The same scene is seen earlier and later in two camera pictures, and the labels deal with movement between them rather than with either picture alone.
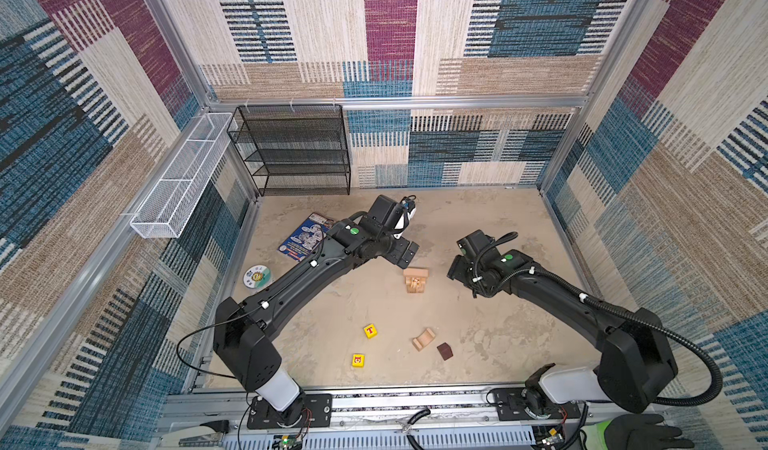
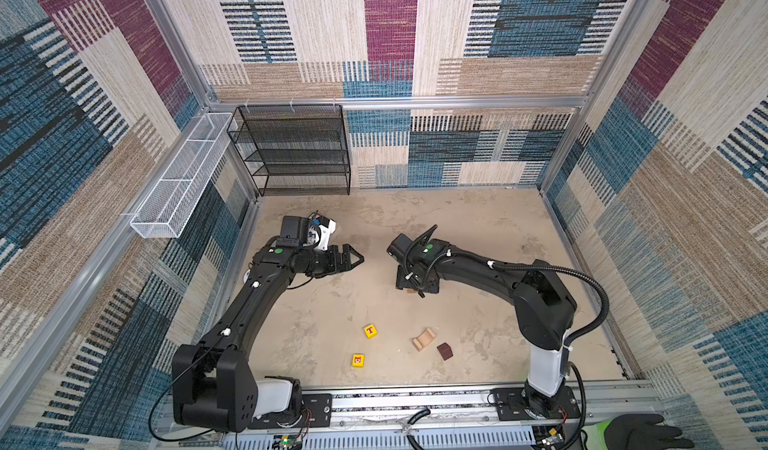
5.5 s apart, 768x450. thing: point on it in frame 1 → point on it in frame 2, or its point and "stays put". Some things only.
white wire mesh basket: x=171 y=203 stays put
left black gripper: x=396 y=256 → x=333 y=265
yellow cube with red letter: x=370 y=331 stays put
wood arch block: x=423 y=339 stays put
